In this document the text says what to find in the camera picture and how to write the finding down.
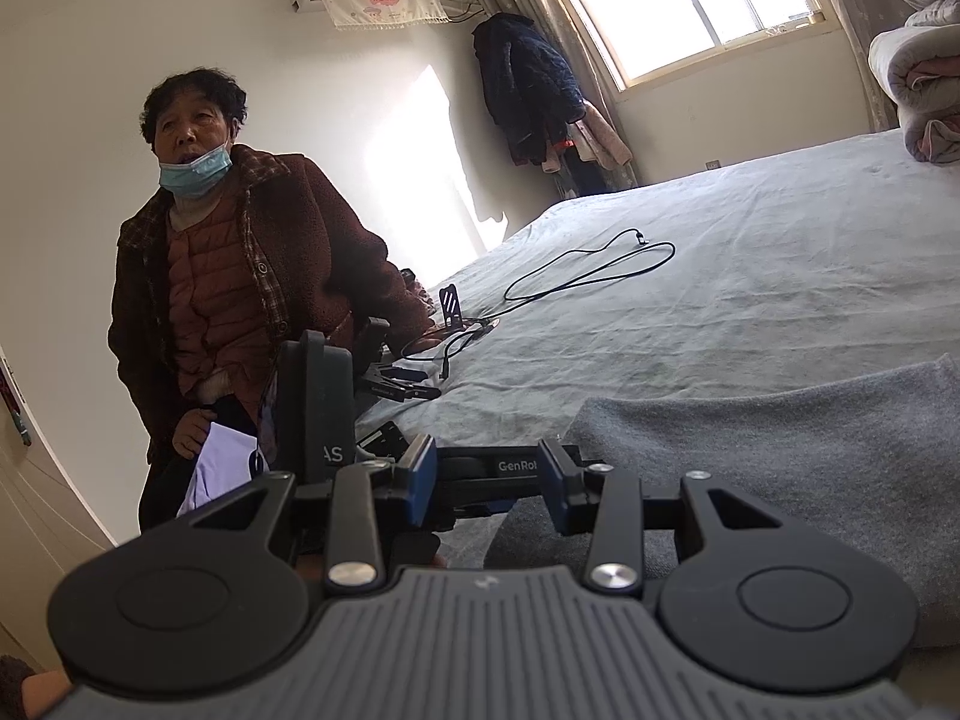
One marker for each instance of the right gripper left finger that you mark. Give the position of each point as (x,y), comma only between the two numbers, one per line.
(378,520)

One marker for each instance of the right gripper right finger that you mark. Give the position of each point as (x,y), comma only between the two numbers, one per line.
(604,502)

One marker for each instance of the grey knit sweater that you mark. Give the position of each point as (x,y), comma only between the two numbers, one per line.
(869,457)

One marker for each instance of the hanging dark clothes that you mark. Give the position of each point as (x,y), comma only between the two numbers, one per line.
(534,98)

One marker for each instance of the person's right hand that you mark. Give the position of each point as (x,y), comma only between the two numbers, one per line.
(25,693)

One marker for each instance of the black smartphone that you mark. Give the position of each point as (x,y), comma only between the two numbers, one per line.
(386,441)

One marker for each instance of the black phone on gripper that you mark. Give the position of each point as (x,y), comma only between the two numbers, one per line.
(314,409)

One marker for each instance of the purple knit garment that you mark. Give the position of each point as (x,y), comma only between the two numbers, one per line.
(228,460)

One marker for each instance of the black phone stand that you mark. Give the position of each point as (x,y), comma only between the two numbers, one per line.
(448,301)

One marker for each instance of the person in red jacket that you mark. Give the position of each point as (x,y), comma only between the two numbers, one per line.
(238,251)

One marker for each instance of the grey bed sheet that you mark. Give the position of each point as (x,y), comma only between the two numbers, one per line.
(846,252)

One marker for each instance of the grey curtain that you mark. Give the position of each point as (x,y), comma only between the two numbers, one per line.
(570,37)

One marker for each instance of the folded grey pink quilt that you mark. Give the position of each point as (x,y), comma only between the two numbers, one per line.
(917,67)

